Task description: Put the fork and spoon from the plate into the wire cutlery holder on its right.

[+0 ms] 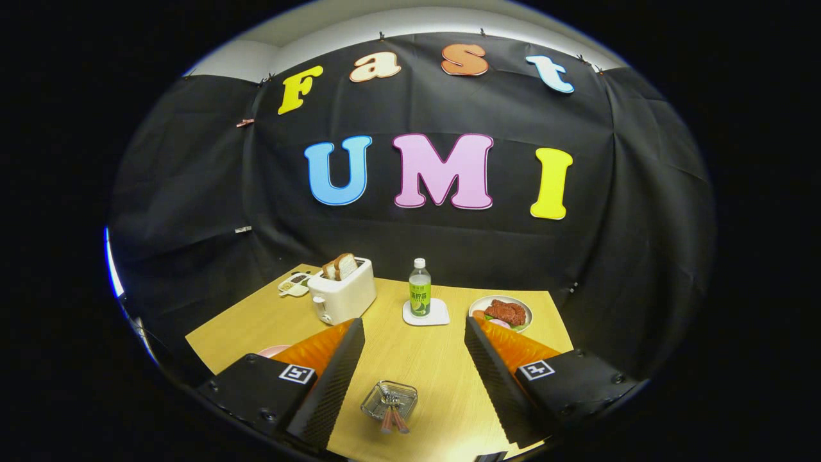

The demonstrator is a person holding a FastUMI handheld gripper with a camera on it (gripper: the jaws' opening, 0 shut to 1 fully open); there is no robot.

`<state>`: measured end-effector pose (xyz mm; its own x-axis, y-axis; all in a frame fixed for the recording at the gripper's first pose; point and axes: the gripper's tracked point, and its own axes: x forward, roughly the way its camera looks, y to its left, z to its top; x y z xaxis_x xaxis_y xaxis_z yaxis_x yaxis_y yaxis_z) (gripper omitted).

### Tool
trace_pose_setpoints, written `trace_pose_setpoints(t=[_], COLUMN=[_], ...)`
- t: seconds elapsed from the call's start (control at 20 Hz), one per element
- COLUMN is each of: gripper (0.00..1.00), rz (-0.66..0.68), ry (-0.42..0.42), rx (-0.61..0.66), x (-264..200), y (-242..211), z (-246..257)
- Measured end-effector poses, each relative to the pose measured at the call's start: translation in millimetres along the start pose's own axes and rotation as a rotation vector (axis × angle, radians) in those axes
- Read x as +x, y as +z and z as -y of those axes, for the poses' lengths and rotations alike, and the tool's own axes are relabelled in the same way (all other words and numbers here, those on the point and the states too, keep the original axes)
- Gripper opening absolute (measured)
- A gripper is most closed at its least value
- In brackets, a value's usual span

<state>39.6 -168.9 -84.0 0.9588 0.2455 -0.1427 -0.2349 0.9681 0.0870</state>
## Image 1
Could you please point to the brown meat patty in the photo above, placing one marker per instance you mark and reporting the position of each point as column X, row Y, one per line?
column 507, row 312

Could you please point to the sectioned white condiment dish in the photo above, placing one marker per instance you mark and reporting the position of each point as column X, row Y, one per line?
column 295, row 285

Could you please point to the white coaster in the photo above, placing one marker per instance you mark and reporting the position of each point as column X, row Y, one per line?
column 440, row 318

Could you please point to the copper clip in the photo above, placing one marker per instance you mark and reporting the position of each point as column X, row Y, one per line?
column 244, row 122

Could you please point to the green tea bottle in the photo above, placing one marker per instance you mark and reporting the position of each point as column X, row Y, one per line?
column 420, row 295

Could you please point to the perforated metal tray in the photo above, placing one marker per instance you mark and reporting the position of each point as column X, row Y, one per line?
column 407, row 393

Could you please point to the white toaster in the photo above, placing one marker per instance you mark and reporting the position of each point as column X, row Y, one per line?
column 346, row 298

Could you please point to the white plate with food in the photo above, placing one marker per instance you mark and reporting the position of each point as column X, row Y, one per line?
column 478, row 307

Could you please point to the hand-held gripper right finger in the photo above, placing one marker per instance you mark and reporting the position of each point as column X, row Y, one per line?
column 490, row 378

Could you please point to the bread slice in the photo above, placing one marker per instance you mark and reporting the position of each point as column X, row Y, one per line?
column 347, row 265
column 330, row 271

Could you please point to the pink plate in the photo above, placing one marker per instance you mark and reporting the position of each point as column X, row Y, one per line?
column 274, row 351

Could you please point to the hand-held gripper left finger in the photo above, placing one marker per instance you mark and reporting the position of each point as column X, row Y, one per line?
column 337, row 378

